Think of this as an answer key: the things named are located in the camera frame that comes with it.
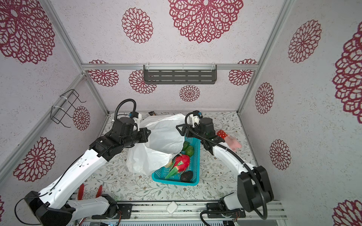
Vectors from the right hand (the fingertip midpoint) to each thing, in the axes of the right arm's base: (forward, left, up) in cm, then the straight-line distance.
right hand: (180, 125), depth 79 cm
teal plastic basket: (-20, +12, -23) cm, 33 cm away
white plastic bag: (-2, +10, -12) cm, 16 cm away
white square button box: (-37, +4, -25) cm, 44 cm away
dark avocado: (-21, -4, -20) cm, 30 cm away
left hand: (-8, +15, +3) cm, 17 cm away
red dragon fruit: (-15, -1, -16) cm, 22 cm away
